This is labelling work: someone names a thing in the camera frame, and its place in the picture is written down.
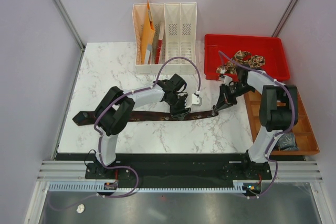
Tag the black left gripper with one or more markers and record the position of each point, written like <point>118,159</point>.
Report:
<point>180,116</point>

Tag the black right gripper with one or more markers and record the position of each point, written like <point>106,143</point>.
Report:
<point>221,104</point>

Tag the dark red patterned tie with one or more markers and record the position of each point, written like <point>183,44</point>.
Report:
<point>88,118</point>

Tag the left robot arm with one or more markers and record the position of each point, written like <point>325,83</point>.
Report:
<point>114,111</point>

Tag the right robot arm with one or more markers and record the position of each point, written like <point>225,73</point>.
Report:
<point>278,111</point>

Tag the floral cream patterned tie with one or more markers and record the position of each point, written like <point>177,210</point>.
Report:
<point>242,58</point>

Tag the red plastic bin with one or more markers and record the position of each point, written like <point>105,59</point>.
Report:
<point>270,48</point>

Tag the blue-grey rolled tie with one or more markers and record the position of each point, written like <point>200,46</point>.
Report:
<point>287,142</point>

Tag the grey folder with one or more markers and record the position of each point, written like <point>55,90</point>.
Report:
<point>148,54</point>

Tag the orange envelope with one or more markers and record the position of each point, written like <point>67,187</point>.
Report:
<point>148,32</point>

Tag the white file organizer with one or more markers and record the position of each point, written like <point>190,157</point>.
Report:
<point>179,39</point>

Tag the red white booklet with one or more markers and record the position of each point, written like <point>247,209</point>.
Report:
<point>159,42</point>

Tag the brown compartment tray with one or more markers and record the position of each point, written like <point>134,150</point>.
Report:
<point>305,139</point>

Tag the crumpled white paper ball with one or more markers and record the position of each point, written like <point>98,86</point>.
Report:
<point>80,209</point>

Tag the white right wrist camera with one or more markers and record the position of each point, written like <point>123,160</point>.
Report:
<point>225,79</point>

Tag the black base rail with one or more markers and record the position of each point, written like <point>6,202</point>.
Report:
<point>180,169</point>

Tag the white cable duct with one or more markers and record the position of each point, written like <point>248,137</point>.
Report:
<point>113,187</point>

